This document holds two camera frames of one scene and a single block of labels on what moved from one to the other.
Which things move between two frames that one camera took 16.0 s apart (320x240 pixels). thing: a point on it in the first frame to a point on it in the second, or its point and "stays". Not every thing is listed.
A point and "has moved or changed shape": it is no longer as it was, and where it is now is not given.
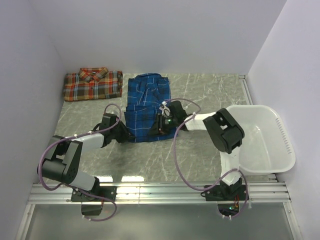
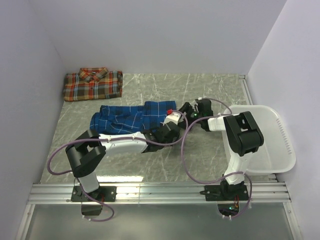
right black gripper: (158, 128) to (187, 108)
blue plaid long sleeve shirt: (146, 93) has moved or changed shape
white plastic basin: (267, 147) stays
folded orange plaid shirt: (93, 83) stays
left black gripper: (125, 136) to (171, 141)
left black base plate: (109, 192) stays
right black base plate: (216, 194) stays
